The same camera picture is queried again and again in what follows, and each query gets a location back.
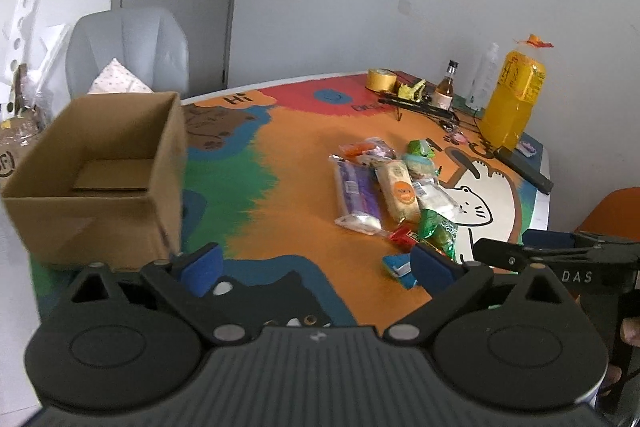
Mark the white plastic bottle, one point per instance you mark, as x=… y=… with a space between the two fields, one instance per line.
x=484 y=79

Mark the beige biscuit pack orange label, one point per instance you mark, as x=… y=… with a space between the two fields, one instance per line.
x=400 y=197

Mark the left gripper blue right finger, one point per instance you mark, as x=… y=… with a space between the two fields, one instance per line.
x=453 y=289

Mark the blue snack packet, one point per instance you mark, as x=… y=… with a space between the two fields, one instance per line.
x=399 y=267

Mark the purple wafer snack pack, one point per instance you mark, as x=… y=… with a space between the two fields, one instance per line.
x=358 y=208

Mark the black remote control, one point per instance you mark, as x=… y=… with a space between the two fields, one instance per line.
x=518 y=163

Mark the SF cardboard box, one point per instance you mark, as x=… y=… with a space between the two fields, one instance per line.
x=23 y=118

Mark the brown cardboard box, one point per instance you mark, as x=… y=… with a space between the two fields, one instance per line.
x=103 y=183

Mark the clear white snack pack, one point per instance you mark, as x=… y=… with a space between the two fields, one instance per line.
x=431 y=196

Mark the black folding stand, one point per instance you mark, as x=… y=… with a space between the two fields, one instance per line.
x=422 y=108

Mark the yellow tape roll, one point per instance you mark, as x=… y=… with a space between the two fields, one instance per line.
x=381 y=80

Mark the yellow bread bag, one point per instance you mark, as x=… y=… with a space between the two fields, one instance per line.
x=519 y=84

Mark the orange candy packet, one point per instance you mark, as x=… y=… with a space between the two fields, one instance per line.
x=353 y=150

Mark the colourful cartoon table mat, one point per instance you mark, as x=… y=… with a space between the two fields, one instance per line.
x=259 y=182

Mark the green shiny snack bag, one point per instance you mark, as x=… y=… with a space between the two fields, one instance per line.
x=438 y=231

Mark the white perforated foam board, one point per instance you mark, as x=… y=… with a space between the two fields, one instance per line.
x=18 y=38

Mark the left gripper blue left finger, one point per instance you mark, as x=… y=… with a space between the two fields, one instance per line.
x=182 y=283

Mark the teal cracker pack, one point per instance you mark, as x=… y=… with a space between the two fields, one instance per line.
x=420 y=167

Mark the small amber glass bottle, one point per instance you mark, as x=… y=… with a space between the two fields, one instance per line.
x=443 y=94

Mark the small green snack pouch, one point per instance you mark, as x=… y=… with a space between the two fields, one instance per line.
x=421 y=148

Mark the white dotted pillow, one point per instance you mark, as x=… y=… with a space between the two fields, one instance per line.
x=115 y=78

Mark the grey upholstered chair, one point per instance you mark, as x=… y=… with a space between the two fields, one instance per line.
x=148 y=42

